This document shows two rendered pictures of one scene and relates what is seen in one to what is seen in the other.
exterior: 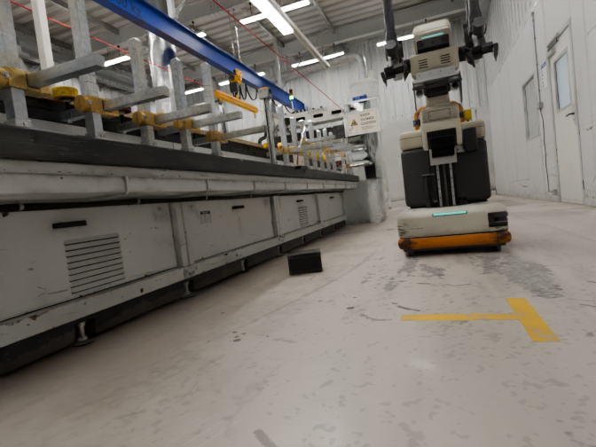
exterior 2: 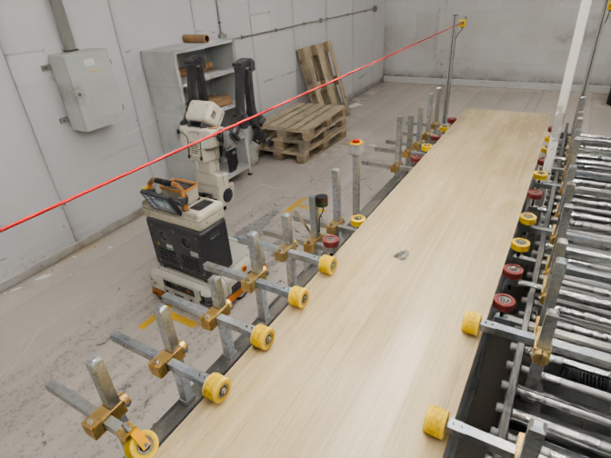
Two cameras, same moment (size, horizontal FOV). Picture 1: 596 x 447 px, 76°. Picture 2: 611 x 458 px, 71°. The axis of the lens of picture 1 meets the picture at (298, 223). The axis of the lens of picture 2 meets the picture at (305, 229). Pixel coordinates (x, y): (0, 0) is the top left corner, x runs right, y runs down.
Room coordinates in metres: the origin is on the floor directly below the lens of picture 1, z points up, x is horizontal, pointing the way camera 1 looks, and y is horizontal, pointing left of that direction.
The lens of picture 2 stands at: (5.06, 0.31, 2.04)
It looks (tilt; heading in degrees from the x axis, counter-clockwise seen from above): 30 degrees down; 192
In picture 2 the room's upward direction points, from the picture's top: 4 degrees counter-clockwise
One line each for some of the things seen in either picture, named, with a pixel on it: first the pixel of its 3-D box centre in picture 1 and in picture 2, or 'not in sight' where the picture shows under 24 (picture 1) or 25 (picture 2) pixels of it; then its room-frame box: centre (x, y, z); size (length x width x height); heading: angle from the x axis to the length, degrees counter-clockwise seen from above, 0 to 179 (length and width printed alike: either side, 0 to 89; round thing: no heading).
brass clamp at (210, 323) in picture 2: not in sight; (216, 313); (3.88, -0.32, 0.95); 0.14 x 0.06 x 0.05; 160
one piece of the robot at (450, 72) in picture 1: (436, 87); (217, 154); (2.29, -0.91, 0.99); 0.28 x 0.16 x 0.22; 69
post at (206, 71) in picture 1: (211, 111); (398, 148); (1.98, 0.37, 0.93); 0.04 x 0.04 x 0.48; 70
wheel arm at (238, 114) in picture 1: (199, 124); (401, 152); (1.77, 0.39, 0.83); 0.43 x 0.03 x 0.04; 70
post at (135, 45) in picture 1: (143, 101); (419, 135); (1.51, 0.54, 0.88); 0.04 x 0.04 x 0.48; 70
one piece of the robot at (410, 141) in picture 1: (443, 160); (190, 227); (2.65, -1.04, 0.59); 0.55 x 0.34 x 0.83; 69
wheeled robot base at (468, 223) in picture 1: (449, 223); (210, 270); (2.57, -1.01, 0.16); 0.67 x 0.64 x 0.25; 159
